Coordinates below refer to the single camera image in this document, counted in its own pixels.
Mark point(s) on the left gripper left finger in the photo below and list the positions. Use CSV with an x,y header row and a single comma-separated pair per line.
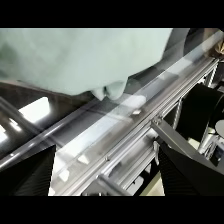
x,y
26,178

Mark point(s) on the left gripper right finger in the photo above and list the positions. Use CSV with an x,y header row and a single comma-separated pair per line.
x,y
190,180

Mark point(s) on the pale green garment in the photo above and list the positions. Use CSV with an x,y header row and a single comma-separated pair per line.
x,y
80,56

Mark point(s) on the silver frame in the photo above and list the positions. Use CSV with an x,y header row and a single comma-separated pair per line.
x,y
133,146

